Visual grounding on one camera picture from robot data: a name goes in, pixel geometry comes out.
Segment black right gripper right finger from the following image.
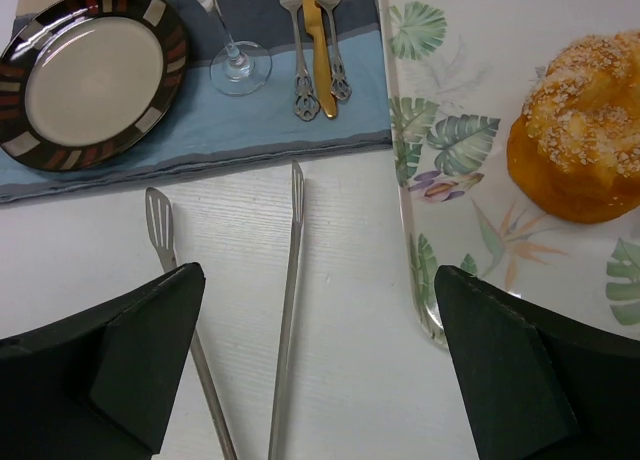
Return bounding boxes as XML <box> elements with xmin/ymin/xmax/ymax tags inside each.
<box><xmin>434</xmin><ymin>265</ymin><xmax>639</xmax><ymax>459</ymax></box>

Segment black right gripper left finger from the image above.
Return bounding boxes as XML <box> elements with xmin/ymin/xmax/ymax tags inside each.
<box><xmin>1</xmin><ymin>263</ymin><xmax>205</xmax><ymax>459</ymax></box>

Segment steel serving tongs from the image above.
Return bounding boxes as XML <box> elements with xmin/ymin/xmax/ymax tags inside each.
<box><xmin>144</xmin><ymin>161</ymin><xmax>305</xmax><ymax>459</ymax></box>

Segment golden braided bread bun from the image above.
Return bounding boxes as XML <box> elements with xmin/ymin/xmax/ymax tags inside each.
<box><xmin>507</xmin><ymin>30</ymin><xmax>639</xmax><ymax>224</ymax></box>

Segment blue striped cloth placemat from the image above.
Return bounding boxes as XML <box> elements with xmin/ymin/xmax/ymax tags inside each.
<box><xmin>1</xmin><ymin>0</ymin><xmax>391</xmax><ymax>203</ymax></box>

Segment black rimmed beige plate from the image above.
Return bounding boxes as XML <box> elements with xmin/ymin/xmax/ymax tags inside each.
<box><xmin>1</xmin><ymin>0</ymin><xmax>189</xmax><ymax>172</ymax></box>

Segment leaf patterned white tray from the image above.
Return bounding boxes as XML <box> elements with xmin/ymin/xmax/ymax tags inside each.
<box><xmin>378</xmin><ymin>0</ymin><xmax>639</xmax><ymax>344</ymax></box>

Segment clear wine glass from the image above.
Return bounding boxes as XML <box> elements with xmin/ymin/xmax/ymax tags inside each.
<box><xmin>196</xmin><ymin>0</ymin><xmax>272</xmax><ymax>97</ymax></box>

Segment silver fork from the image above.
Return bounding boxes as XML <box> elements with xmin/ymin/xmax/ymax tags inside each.
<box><xmin>279</xmin><ymin>0</ymin><xmax>320</xmax><ymax>122</ymax></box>

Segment gold table knife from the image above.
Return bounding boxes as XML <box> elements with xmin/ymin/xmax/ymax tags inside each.
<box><xmin>302</xmin><ymin>0</ymin><xmax>338</xmax><ymax>120</ymax></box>

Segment silver spoon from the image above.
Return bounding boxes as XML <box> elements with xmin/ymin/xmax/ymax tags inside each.
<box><xmin>316</xmin><ymin>0</ymin><xmax>352</xmax><ymax>102</ymax></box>

